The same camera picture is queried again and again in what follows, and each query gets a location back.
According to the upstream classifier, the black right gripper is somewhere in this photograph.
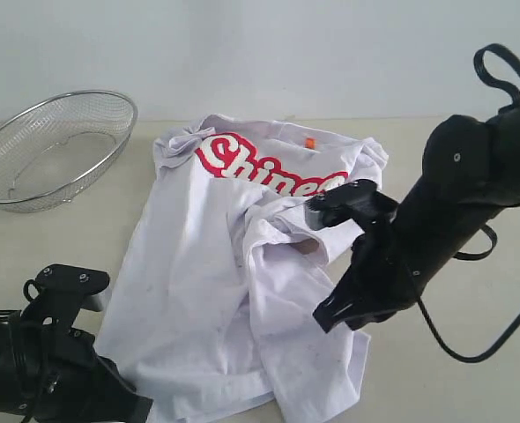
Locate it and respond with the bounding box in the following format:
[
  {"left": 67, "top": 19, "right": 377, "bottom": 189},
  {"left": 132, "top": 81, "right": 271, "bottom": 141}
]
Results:
[{"left": 312, "top": 219, "right": 432, "bottom": 333}]

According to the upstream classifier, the white t-shirt red lettering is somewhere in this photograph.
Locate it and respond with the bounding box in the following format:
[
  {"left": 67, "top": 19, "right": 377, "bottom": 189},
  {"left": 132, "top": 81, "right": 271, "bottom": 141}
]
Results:
[{"left": 96, "top": 115, "right": 388, "bottom": 422}]

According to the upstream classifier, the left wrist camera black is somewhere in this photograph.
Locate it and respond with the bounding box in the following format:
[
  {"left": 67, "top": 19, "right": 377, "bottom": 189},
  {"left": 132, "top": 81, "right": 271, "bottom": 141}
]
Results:
[{"left": 21, "top": 263, "right": 111, "bottom": 333}]

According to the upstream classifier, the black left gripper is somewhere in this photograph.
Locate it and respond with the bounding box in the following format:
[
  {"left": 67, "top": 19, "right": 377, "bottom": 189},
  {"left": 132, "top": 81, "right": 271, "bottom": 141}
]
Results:
[{"left": 0, "top": 308, "right": 152, "bottom": 422}]

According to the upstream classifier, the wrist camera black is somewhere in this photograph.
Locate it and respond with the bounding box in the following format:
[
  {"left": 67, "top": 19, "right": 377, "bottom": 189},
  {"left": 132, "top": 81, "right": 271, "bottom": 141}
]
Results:
[
  {"left": 21, "top": 263, "right": 111, "bottom": 333},
  {"left": 304, "top": 179, "right": 398, "bottom": 231}
]

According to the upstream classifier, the metal wire mesh basket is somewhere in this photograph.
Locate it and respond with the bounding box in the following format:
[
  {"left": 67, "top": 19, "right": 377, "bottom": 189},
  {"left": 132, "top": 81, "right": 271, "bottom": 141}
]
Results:
[{"left": 0, "top": 90, "right": 137, "bottom": 213}]

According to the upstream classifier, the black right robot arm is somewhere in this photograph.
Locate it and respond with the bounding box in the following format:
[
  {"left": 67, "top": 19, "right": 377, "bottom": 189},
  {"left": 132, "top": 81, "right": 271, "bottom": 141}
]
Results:
[{"left": 306, "top": 108, "right": 520, "bottom": 331}]

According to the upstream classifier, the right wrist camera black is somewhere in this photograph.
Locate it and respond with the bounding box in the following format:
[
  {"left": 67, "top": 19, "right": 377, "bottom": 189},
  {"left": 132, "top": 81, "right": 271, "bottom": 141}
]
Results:
[{"left": 304, "top": 179, "right": 398, "bottom": 231}]

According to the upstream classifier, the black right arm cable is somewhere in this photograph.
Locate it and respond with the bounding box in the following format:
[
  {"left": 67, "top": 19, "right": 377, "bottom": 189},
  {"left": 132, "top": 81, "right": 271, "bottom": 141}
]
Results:
[{"left": 400, "top": 42, "right": 520, "bottom": 363}]

